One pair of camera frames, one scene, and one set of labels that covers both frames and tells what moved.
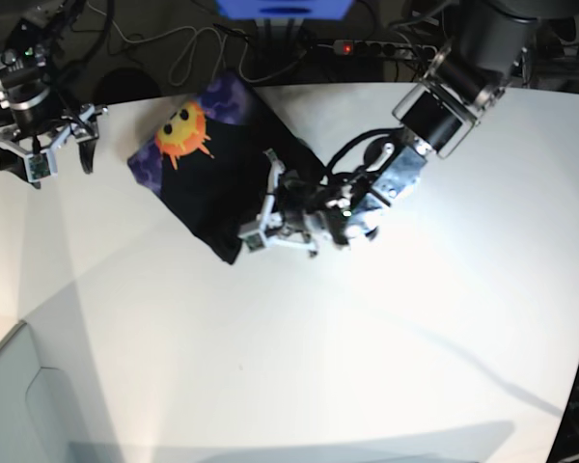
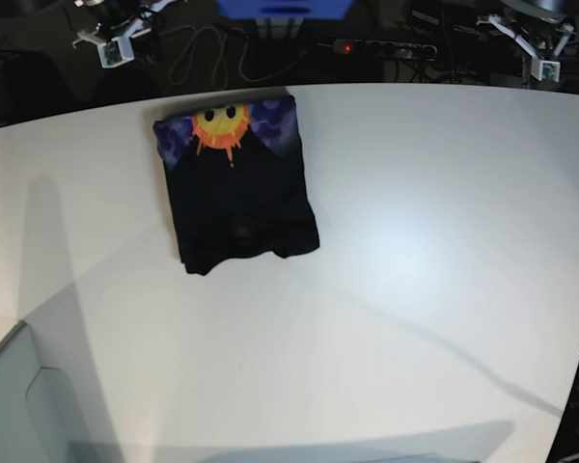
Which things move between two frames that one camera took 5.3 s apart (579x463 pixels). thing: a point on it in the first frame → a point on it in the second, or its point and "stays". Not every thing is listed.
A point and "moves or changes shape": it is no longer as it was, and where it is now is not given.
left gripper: [40, 129] → [122, 21]
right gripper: [301, 215] → [539, 40]
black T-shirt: [208, 161] moves or changes shape
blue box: [285, 10] stays
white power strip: [384, 49] stays
